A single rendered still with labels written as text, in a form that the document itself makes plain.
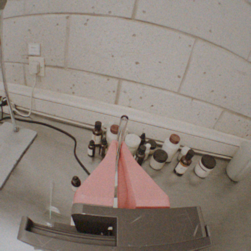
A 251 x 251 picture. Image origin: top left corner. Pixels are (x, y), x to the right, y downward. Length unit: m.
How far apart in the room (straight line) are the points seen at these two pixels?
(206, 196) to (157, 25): 0.62
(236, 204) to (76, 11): 0.94
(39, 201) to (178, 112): 0.59
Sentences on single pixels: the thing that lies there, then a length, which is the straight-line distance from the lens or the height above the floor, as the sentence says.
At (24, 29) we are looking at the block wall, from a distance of 0.75.
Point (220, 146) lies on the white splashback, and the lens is 0.78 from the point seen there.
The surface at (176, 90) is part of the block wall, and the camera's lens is 0.62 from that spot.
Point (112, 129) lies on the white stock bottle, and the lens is 0.56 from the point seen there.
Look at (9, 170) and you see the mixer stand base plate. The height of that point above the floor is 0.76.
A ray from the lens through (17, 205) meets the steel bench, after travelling 0.53.
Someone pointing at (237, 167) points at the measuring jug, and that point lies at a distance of 0.74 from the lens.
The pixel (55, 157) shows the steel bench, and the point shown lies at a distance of 0.60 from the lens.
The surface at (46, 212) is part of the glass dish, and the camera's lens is 0.50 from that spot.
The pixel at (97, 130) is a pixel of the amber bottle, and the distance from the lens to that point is 0.59.
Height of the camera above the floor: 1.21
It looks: 38 degrees down
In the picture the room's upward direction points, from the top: 13 degrees clockwise
